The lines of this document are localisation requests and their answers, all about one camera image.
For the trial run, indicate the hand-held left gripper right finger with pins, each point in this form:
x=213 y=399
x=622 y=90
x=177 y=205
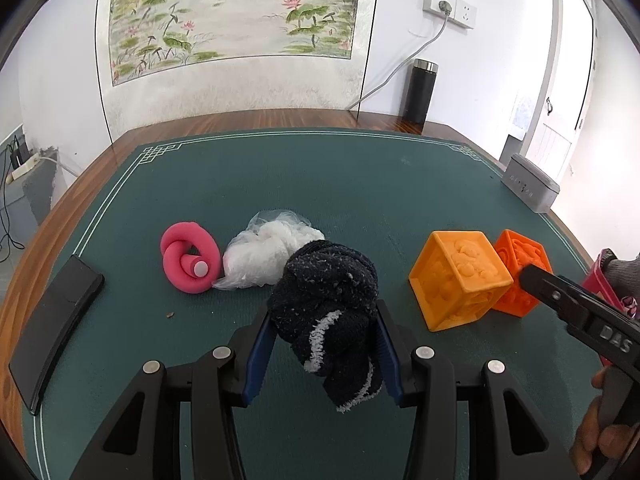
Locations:
x=390 y=357

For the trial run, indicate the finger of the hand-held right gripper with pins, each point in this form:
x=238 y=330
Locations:
x=552 y=295

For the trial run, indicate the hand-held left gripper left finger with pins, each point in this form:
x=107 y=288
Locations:
x=260 y=357

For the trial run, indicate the orange soft toy cube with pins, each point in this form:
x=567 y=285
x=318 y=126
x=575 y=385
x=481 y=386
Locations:
x=522 y=265

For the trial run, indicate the red storage basket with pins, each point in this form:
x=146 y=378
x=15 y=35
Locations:
x=607 y=280

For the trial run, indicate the black fuzzy sock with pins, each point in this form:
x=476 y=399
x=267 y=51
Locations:
x=325 y=305

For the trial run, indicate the person's right hand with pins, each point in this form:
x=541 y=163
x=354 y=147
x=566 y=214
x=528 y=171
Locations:
x=592 y=430

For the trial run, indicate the grey knitted sock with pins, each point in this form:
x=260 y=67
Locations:
x=625 y=266

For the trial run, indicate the yellow-orange soft toy cube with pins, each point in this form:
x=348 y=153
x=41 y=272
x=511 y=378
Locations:
x=457 y=280

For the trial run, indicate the white crumpled plastic bag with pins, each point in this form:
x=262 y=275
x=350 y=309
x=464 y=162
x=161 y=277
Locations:
x=265 y=250

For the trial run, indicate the grey metal tin box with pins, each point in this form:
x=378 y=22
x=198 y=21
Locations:
x=531 y=183

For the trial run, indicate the green table mat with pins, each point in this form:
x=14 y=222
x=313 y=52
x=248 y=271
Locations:
x=350 y=190

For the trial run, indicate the black flat case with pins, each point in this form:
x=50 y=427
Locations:
x=52 y=325

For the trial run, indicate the black thermos flask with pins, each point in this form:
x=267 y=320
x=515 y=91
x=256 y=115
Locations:
x=421 y=92

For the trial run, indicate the white power strip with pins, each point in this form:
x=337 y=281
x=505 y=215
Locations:
x=27 y=166

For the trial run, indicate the white wall socket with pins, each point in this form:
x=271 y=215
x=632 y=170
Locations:
x=449 y=7

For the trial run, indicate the lotus painting wall scroll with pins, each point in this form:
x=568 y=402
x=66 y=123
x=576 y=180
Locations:
x=235 y=35

